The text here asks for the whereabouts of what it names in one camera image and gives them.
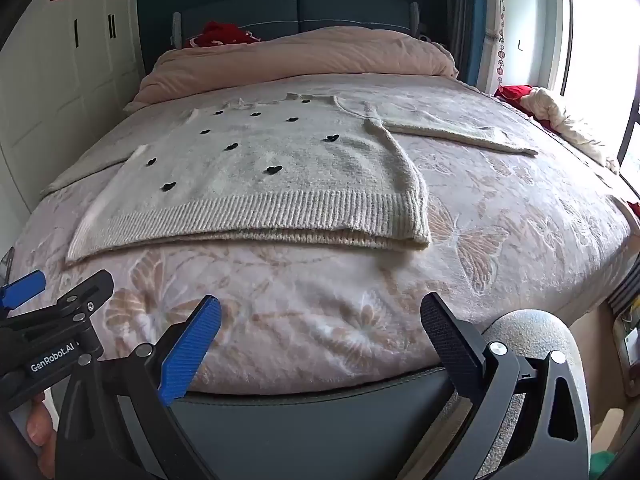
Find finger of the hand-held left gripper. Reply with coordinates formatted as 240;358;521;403
0;270;47;312
54;269;116;322

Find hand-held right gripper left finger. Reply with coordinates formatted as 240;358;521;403
55;295;223;480

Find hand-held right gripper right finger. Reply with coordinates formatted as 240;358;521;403
395;292;591;480

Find cream sweater with black hearts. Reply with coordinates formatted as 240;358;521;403
65;91;540;263

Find person's left hand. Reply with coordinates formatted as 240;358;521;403
26;391;59;472

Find person's grey trouser leg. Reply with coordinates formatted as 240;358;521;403
480;309;593;480

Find pink butterfly bed blanket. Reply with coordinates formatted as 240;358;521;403
10;72;636;396

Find dark grey bed footboard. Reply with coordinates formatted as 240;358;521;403
170;365;461;480

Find small cluttered side shelf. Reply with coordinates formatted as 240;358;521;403
607;280;640;376

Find white wardrobe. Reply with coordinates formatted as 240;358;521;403
0;0;146;216

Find cream knitted throw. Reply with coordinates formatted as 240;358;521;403
520;86;621;173

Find red cloth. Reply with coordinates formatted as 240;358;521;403
494;84;556;133

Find red pillow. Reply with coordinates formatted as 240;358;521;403
182;21;261;50

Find dark blue curtain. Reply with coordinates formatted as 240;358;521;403
445;0;488;92

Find pink duvet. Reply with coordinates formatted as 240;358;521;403
122;27;460;113

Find window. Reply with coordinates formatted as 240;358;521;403
560;0;640;171

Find blue upholstered headboard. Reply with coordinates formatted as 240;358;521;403
172;0;421;51

